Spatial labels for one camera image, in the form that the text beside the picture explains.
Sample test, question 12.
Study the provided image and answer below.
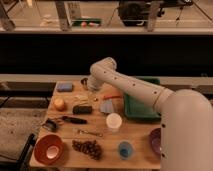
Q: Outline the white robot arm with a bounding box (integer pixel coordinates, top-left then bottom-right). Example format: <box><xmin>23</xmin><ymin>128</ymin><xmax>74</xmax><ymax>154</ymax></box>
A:
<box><xmin>87</xmin><ymin>57</ymin><xmax>213</xmax><ymax>171</ymax></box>

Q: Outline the green plastic tray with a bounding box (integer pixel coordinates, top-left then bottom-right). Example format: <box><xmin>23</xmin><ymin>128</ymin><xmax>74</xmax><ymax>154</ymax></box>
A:
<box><xmin>122</xmin><ymin>77</ymin><xmax>162</xmax><ymax>122</ymax></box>

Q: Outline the black rectangular block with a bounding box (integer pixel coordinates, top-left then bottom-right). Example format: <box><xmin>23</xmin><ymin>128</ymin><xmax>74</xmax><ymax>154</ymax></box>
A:
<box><xmin>73</xmin><ymin>105</ymin><xmax>93</xmax><ymax>114</ymax></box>

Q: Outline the small metal cup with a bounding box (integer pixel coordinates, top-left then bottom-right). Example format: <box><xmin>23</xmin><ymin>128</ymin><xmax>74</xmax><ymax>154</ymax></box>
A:
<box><xmin>80</xmin><ymin>78</ymin><xmax>88</xmax><ymax>90</ymax></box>

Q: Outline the grey-blue folded cloth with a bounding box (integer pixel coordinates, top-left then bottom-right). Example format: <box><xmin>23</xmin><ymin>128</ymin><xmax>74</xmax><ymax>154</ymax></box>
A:
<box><xmin>100</xmin><ymin>99</ymin><xmax>115</xmax><ymax>114</ymax></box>

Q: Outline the blue plastic cup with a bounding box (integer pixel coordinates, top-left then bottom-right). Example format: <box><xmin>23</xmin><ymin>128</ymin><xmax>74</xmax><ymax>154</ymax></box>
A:
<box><xmin>118</xmin><ymin>141</ymin><xmax>133</xmax><ymax>160</ymax></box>

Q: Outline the bunch of dark grapes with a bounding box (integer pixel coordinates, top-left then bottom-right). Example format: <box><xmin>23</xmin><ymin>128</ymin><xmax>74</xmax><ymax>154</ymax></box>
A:
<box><xmin>72</xmin><ymin>140</ymin><xmax>102</xmax><ymax>160</ymax></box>

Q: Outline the purple bowl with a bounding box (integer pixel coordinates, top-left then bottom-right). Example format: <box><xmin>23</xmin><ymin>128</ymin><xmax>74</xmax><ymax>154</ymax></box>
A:
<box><xmin>149</xmin><ymin>128</ymin><xmax>161</xmax><ymax>156</ymax></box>

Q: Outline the orange fruit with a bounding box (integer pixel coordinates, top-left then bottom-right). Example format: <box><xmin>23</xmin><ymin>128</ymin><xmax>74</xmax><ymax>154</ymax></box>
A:
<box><xmin>53</xmin><ymin>98</ymin><xmax>66</xmax><ymax>111</ymax></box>

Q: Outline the orange-red bowl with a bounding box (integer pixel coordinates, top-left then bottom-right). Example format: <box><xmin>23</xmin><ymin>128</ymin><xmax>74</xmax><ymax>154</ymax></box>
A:
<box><xmin>34</xmin><ymin>134</ymin><xmax>64</xmax><ymax>165</ymax></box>

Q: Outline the black chair frame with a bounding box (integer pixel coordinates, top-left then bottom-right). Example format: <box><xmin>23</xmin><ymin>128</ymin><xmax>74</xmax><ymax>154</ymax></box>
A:
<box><xmin>16</xmin><ymin>134</ymin><xmax>36</xmax><ymax>171</ymax></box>

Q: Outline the blue sponge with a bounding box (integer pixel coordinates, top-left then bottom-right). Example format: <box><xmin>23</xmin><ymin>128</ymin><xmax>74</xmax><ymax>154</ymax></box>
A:
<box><xmin>56</xmin><ymin>83</ymin><xmax>73</xmax><ymax>92</ymax></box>

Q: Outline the black handled tool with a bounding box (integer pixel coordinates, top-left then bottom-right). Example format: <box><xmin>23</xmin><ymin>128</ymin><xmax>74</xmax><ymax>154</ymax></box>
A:
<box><xmin>61</xmin><ymin>116</ymin><xmax>87</xmax><ymax>124</ymax></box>

